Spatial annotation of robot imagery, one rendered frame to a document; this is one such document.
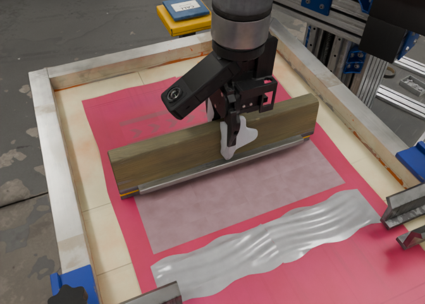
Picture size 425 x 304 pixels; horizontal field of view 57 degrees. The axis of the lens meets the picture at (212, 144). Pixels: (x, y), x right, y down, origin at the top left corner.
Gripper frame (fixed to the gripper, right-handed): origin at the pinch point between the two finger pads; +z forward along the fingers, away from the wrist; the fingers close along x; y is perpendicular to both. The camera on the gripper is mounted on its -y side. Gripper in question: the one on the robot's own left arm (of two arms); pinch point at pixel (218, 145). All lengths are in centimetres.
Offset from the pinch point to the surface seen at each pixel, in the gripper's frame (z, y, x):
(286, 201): 4.7, 7.3, -11.7
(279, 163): 4.5, 10.3, -4.0
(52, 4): 100, -17, 271
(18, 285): 102, -60, 47
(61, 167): 2.0, -25.0, 6.7
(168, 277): 4.6, -14.7, -16.6
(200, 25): 5.2, 15.5, 46.3
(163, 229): 5.3, -12.8, -8.6
